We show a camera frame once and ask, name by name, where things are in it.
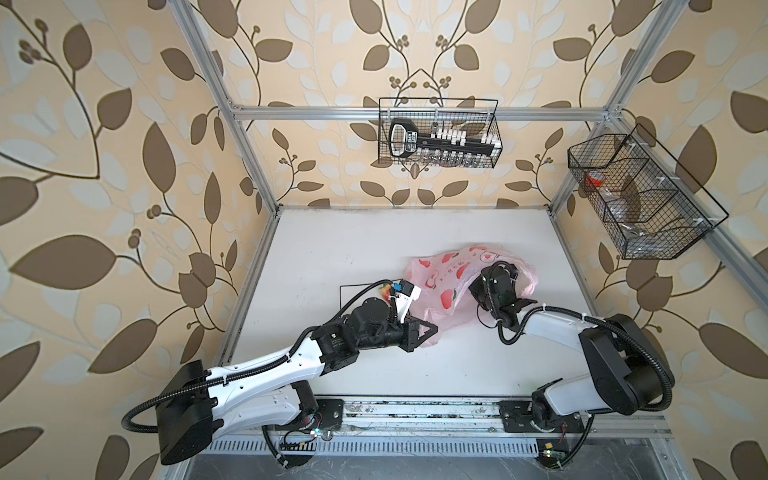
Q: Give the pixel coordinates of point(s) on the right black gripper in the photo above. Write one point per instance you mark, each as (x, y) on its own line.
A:
(473, 287)

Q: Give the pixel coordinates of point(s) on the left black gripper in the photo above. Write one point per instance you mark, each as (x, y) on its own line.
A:
(412, 336)

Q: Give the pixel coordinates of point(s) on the pink plastic bag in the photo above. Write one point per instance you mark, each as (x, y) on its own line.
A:
(445, 279)

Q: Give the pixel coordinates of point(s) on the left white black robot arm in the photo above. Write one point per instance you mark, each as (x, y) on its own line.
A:
(200, 405)

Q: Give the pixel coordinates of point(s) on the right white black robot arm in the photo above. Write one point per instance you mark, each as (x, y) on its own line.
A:
(626, 373)

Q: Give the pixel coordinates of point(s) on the white square plate black rim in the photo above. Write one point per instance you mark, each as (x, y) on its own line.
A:
(353, 295)

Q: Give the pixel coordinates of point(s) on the clear bottle red cap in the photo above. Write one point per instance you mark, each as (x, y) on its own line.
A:
(614, 206)

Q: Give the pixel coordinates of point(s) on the black test tube rack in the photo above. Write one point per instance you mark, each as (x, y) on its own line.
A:
(404, 140)

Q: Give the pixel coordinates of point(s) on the back black wire basket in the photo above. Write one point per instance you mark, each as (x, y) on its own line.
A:
(475, 116)

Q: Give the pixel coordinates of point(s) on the black wire basket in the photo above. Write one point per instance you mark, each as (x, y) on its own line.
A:
(676, 210)
(475, 116)

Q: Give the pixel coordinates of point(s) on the right black wire basket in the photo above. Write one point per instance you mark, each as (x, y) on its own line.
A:
(676, 210)

